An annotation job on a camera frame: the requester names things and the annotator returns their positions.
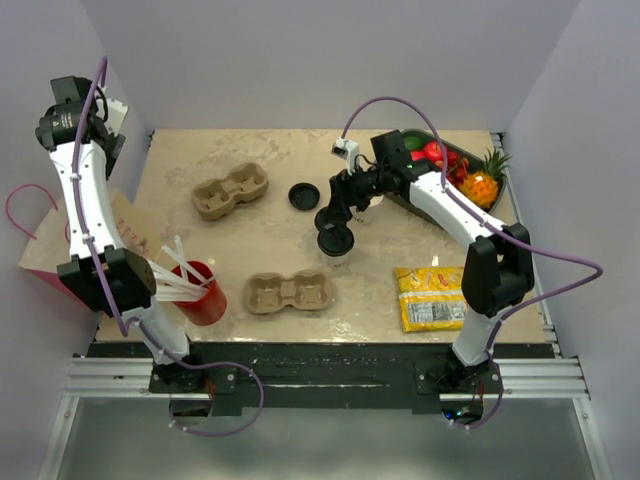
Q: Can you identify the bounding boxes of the green lime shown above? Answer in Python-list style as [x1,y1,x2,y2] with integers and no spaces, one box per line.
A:
[403,135,424,151]

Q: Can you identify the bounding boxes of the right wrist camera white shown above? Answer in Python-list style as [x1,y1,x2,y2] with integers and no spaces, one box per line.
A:
[331,138,360,175]

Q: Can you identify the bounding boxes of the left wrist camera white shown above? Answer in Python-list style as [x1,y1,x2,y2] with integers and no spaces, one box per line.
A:
[104,98,129,135]

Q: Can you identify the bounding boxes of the grey fruit tray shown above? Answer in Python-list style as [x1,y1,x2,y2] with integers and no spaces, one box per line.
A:
[402,129,506,214]

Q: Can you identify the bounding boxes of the black coffee lid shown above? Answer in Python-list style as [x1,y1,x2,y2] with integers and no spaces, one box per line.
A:
[288,182,320,211]
[314,207,333,231]

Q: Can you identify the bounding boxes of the red straw holder cup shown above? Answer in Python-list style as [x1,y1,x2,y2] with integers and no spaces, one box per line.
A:
[174,260,227,327]

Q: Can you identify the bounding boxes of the cardboard cup carrier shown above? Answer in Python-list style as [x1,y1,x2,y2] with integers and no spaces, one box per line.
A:
[191,162,269,221]
[244,270,333,315]

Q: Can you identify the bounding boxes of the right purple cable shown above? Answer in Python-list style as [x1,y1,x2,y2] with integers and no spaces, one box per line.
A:
[340,96,604,431]

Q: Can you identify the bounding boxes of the brown paper bag pink handles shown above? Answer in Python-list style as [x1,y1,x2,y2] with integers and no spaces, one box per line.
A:
[19,188,162,301]

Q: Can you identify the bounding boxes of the toy pineapple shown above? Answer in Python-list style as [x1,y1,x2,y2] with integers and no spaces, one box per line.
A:
[458,149,511,211]

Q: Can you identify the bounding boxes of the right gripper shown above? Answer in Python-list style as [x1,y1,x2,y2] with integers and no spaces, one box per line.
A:
[323,162,390,224]

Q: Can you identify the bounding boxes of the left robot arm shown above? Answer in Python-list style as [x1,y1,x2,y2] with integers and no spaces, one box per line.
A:
[35,76,207,392]

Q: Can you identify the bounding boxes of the white wrapped straws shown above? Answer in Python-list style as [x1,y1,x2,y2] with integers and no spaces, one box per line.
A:
[148,235,215,303]

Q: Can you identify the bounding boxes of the red apple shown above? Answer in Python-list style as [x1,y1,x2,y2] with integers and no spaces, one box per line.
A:
[422,141,447,168]
[410,151,426,161]

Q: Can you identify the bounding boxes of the red cherries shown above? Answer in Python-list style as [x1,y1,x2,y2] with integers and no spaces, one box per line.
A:
[447,151,470,186]

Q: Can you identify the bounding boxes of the white paper cup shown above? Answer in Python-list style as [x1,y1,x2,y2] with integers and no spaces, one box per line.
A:
[350,196,385,225]
[317,226,355,267]

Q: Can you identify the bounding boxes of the yellow snack bag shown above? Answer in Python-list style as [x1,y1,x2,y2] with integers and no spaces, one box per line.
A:
[394,266,467,333]

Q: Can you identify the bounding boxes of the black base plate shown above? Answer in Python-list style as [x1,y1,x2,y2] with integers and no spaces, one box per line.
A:
[84,341,557,417]

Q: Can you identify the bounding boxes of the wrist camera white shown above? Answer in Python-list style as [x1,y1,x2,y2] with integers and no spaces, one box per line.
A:
[331,138,360,175]
[104,98,129,135]

